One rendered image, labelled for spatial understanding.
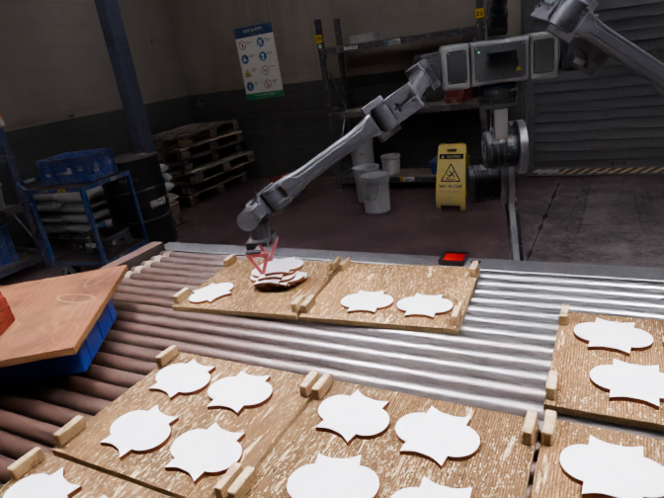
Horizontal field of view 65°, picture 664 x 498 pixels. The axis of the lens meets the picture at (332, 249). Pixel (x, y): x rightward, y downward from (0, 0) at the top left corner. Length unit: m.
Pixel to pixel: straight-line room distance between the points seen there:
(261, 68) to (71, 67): 2.24
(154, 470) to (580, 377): 0.79
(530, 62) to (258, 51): 5.54
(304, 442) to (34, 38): 6.16
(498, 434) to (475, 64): 1.37
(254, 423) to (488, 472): 0.43
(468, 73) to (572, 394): 1.27
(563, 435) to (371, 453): 0.31
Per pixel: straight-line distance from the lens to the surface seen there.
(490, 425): 0.98
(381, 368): 1.16
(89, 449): 1.14
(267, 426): 1.03
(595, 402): 1.05
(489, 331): 1.27
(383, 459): 0.92
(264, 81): 7.27
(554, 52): 2.05
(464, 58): 2.00
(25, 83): 6.61
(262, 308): 1.45
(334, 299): 1.43
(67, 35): 7.02
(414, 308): 1.32
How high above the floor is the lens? 1.56
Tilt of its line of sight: 21 degrees down
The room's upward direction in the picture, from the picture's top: 8 degrees counter-clockwise
